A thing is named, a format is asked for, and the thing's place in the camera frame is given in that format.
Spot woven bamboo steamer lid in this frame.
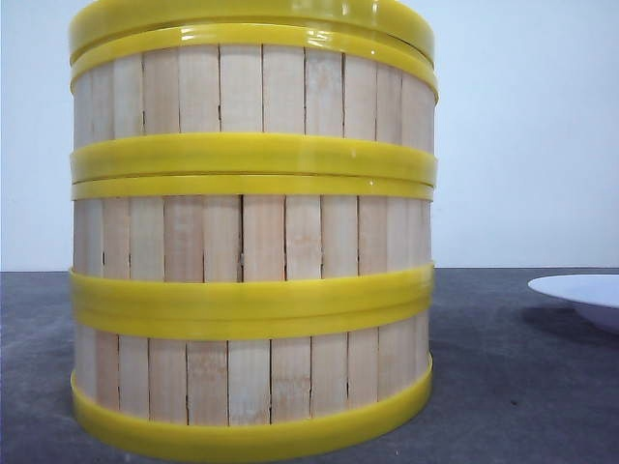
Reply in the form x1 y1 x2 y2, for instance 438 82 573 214
69 0 434 60

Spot front bamboo steamer basket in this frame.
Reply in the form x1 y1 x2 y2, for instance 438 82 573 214
71 299 432 463

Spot white plate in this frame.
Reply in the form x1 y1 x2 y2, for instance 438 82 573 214
528 274 619 334

